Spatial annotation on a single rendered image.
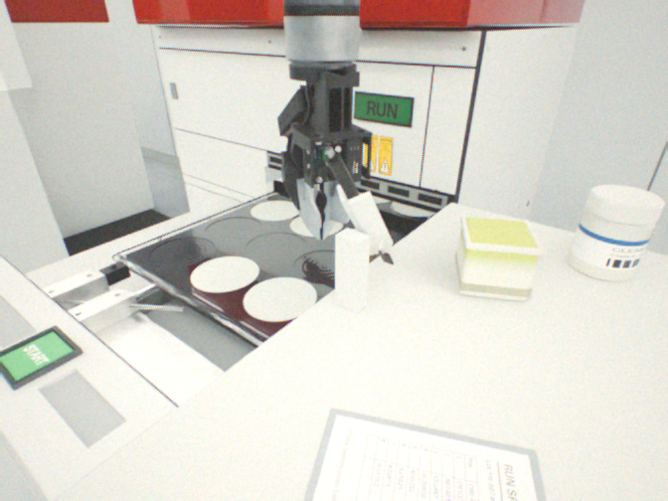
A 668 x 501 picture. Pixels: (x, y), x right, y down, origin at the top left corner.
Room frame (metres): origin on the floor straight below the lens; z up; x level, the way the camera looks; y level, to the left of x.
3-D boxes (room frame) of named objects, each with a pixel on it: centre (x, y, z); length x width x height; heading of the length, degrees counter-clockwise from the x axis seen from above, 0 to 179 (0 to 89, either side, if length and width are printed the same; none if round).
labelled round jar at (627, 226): (0.43, -0.33, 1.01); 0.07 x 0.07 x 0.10
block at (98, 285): (0.48, 0.37, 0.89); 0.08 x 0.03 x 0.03; 142
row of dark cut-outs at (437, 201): (0.78, -0.02, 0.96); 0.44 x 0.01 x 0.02; 52
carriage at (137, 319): (0.38, 0.25, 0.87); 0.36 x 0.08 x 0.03; 52
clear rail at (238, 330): (0.46, 0.21, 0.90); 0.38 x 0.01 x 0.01; 52
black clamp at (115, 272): (0.53, 0.33, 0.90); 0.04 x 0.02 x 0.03; 142
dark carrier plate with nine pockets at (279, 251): (0.60, 0.10, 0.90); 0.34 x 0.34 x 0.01; 52
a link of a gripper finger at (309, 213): (0.46, 0.02, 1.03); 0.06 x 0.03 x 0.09; 24
